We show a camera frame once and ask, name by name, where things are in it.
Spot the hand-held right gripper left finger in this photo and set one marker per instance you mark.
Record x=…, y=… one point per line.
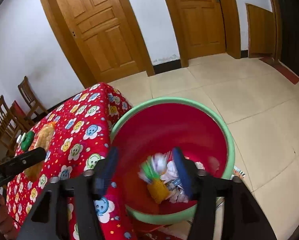
x=107, y=172

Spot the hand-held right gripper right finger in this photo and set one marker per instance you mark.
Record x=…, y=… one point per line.
x=183, y=172

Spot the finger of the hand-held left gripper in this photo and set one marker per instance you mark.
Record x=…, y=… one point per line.
x=30, y=158

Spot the yellow spiky sponge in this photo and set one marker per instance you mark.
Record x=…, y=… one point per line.
x=45, y=135

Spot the green white small toy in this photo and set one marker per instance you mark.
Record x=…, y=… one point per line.
x=148, y=171

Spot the red basin with green rim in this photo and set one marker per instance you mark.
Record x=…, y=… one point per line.
x=164, y=125

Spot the person's left hand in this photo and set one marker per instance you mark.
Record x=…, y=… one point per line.
x=3, y=212

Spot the green flower-shaped container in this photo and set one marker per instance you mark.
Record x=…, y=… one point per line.
x=27, y=140

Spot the white lidded jar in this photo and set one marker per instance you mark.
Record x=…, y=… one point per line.
x=19, y=138

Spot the wooden slat-back chair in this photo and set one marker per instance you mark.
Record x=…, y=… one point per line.
x=29, y=97
x=2, y=122

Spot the red flower printed tablecloth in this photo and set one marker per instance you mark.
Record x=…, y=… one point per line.
x=89, y=120

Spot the striped paper packet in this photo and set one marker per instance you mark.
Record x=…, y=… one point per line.
x=239, y=173

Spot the wooden panel door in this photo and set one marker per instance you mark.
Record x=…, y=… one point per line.
x=102, y=30

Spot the low wooden wall panel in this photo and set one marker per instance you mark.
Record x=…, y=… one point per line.
x=260, y=30

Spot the dark door with wooden frame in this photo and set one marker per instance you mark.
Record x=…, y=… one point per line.
x=294, y=30

